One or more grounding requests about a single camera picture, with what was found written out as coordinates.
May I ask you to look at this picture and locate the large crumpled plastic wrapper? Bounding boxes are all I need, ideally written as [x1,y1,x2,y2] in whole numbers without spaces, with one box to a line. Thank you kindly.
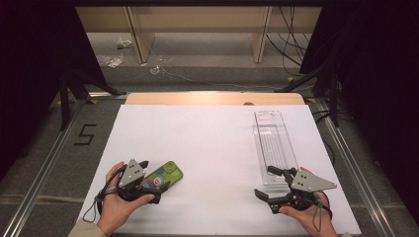
[98,53,125,69]

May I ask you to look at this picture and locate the grey lanyard loop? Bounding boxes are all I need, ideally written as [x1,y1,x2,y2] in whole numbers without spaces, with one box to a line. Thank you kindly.
[310,198,325,233]
[82,196,104,223]

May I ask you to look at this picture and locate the person's left hand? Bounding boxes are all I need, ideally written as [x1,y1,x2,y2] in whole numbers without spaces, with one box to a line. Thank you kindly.
[96,161,156,236]

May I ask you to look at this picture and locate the dark curtain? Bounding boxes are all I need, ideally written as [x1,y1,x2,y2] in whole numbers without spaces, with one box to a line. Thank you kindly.
[0,0,107,179]
[299,0,419,211]

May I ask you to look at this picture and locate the black metal stand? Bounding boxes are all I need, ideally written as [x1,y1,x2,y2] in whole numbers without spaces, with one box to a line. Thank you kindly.
[58,68,127,132]
[275,62,340,127]

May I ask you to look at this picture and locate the bundle of black floor cables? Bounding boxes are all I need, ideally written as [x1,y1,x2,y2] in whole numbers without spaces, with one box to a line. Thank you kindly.
[266,6,312,78]

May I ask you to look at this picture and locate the person's right hand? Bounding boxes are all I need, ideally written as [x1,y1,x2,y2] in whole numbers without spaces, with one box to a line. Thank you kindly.
[279,192,339,237]

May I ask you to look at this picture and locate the light wooden shelf unit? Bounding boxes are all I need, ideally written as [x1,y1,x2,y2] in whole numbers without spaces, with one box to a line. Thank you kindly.
[75,5,322,64]

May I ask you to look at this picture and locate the long metal floor rail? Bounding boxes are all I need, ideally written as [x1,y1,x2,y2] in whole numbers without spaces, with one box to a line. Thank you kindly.
[314,98,393,237]
[3,98,87,237]

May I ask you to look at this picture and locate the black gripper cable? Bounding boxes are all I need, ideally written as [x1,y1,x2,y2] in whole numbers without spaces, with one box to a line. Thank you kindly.
[314,191,334,220]
[94,163,127,215]

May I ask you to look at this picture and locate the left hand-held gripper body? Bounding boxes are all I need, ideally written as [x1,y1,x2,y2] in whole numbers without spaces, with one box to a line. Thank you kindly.
[117,158,162,202]

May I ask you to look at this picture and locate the clear plastic slotted tray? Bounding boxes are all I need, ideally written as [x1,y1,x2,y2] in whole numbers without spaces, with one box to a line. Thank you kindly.
[252,110,300,194]

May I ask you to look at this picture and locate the green cartoon phone case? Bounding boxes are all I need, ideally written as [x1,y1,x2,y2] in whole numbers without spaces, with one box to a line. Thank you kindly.
[141,160,184,192]

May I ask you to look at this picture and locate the black cables beside table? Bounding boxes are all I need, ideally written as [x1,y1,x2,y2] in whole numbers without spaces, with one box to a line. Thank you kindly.
[310,110,337,166]

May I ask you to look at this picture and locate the white table sheet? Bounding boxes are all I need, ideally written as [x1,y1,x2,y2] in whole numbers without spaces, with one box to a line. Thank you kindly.
[72,104,363,235]

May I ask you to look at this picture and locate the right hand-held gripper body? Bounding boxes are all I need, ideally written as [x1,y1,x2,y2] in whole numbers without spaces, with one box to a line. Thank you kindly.
[269,167,338,214]

